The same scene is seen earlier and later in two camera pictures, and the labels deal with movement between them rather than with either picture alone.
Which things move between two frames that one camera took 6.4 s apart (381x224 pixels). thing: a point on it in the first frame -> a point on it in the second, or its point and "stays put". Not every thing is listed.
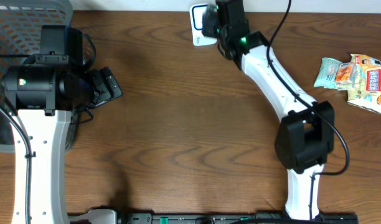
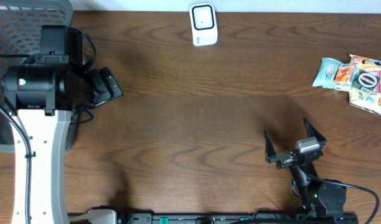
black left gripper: x=104 y=94 stays put
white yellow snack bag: x=368 y=93 stays put
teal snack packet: x=327 y=76 stays put
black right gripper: x=207 y=15 -> x=285 y=161
